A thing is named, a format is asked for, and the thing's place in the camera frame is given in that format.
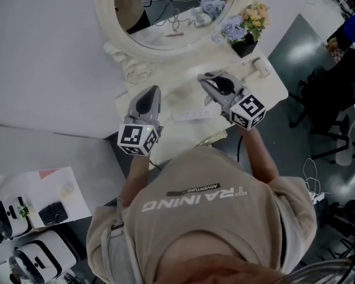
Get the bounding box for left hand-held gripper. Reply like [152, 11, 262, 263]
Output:
[117, 85, 164, 157]

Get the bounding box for person's beige shirt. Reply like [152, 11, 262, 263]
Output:
[85, 146, 318, 284]

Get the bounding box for black keyboard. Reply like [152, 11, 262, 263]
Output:
[37, 201, 70, 227]

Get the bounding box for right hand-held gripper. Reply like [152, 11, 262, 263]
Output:
[197, 72, 267, 130]

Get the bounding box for flowers in black pot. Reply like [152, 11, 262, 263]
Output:
[210, 0, 271, 59]

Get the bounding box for white and black appliance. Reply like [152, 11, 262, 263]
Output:
[8, 228, 78, 284]
[0, 195, 34, 241]

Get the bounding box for white power strip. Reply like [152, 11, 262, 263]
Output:
[172, 108, 219, 123]

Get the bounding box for white extension socket block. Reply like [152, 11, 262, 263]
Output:
[308, 192, 325, 204]

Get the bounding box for cream oval framed mirror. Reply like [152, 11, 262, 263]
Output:
[93, 0, 247, 83]

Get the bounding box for tangled white cables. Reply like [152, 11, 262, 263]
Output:
[301, 157, 324, 198]

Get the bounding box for pink paper sheet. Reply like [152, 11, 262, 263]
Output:
[37, 167, 62, 180]

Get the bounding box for white desk with drawers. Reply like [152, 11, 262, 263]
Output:
[0, 166, 93, 231]

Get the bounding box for cream carved dressing table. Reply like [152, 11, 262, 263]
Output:
[114, 39, 290, 166]

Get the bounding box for white hair dryer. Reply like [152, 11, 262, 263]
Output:
[242, 56, 270, 80]

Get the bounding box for person's left forearm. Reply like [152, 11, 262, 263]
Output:
[119, 153, 152, 208]

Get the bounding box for person's right forearm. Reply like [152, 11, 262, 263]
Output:
[238, 125, 281, 185]

